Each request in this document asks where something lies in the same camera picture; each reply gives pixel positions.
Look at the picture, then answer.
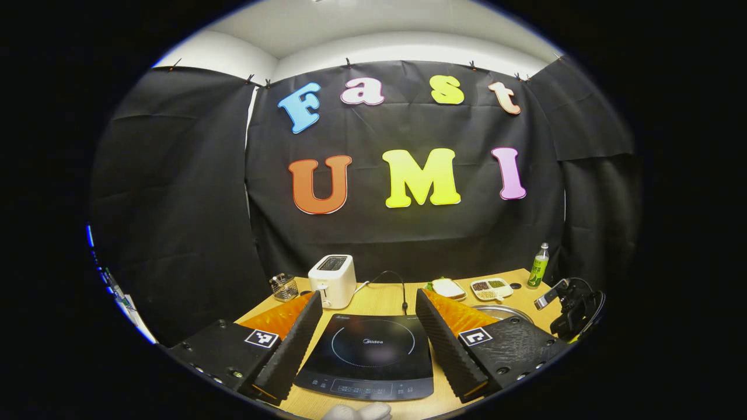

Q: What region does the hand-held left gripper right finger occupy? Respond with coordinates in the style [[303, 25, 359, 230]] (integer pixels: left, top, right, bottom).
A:
[[416, 288, 575, 404]]

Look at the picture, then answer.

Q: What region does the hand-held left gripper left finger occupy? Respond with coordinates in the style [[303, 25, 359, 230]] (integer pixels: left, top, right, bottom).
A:
[[166, 290, 323, 406]]

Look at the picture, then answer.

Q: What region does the black induction cooktop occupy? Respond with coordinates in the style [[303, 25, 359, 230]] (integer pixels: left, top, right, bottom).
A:
[[294, 314, 435, 402]]

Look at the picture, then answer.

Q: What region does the stainless steel pot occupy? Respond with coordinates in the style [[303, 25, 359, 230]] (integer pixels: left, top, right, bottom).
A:
[[472, 304, 535, 325]]

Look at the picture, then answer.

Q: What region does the white rectangular plate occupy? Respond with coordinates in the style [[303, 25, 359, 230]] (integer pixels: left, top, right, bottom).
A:
[[429, 278, 467, 302]]

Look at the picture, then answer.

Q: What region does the green drink bottle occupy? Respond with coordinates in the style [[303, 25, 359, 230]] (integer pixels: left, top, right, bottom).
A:
[[526, 243, 550, 290]]

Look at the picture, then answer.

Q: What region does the sandwich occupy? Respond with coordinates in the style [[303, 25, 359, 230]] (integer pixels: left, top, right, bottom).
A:
[[432, 278, 466, 300]]

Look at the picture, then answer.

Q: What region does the white divided bean dish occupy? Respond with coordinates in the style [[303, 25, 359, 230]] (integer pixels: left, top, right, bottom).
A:
[[470, 278, 514, 302]]

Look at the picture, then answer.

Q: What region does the white toaster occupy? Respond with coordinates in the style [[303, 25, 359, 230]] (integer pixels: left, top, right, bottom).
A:
[[308, 254, 357, 310]]

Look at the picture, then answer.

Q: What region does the black power cable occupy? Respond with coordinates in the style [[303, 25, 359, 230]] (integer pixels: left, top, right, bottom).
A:
[[368, 270, 409, 316]]

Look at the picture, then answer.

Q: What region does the metal wire rack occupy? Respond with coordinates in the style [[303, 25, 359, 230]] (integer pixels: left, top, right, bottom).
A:
[[269, 273, 299, 302]]

